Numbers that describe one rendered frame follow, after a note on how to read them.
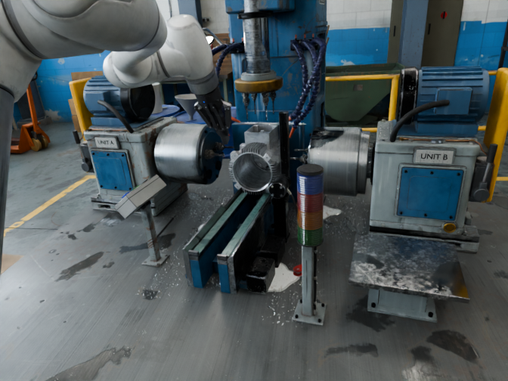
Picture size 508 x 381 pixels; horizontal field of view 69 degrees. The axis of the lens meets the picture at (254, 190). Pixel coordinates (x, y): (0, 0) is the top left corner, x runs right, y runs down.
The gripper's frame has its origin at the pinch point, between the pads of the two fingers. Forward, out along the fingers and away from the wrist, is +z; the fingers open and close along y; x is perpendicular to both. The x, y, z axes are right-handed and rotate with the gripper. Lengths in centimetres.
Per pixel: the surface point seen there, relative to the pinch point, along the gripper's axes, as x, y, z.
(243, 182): 1.8, -1.3, 24.7
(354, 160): -1.1, -43.0, 11.5
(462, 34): -485, -157, 279
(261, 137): -11.2, -8.3, 13.0
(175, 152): -0.9, 24.4, 11.8
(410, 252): 29, -61, 13
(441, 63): -458, -134, 310
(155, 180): 21.2, 17.6, 0.1
